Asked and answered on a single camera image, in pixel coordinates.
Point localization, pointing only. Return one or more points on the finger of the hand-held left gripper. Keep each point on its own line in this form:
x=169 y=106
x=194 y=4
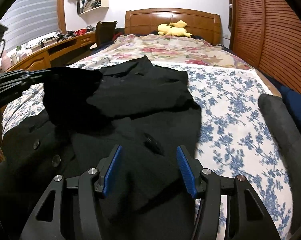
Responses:
x=18 y=87
x=20 y=75

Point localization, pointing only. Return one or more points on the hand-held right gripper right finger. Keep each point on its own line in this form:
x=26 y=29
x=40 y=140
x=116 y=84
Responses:
x=186 y=172

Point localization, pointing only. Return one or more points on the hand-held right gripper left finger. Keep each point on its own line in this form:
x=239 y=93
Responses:
x=111 y=170

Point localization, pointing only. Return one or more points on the black button coat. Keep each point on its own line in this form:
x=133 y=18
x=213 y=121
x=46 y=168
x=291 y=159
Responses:
x=140 y=100

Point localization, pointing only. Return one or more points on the pink bottle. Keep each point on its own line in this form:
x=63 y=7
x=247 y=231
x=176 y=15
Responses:
x=5 y=58

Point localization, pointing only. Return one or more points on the wooden desk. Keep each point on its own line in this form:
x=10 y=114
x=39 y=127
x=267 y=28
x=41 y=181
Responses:
x=35 y=60

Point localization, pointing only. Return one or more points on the grey window blind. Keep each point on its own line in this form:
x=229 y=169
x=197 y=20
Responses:
x=33 y=17

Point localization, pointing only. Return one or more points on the black clamp tool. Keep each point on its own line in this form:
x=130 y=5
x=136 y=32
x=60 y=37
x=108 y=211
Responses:
x=65 y=35

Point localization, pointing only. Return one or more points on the blue floral bedsheet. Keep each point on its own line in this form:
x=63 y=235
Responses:
x=230 y=120

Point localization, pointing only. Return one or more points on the red basket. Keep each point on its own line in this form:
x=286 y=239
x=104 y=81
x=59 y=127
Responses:
x=81 y=31

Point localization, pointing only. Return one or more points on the black binder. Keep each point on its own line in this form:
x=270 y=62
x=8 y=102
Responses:
x=79 y=5

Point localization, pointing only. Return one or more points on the dark chair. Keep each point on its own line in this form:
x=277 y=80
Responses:
x=104 y=32

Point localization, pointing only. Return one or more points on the stack of books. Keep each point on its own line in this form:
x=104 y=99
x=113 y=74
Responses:
x=91 y=3

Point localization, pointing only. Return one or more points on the grey folded garment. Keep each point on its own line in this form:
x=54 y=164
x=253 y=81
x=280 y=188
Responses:
x=280 y=130

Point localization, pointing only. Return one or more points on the red floral blanket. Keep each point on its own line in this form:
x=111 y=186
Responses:
x=165 y=47

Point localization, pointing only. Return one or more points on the navy folded garment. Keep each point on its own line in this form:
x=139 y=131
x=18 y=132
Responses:
x=298 y=107

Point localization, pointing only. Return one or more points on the wooden headboard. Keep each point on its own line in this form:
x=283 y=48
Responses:
x=145 y=22

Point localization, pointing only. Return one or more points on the yellow plush toy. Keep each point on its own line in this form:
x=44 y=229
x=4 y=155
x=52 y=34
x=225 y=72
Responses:
x=170 y=30

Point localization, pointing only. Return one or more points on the wooden louvered wardrobe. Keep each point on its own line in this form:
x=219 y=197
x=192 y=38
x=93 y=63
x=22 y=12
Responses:
x=278 y=42

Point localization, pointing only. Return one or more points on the wooden window frame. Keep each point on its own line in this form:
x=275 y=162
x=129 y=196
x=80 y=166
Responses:
x=61 y=10

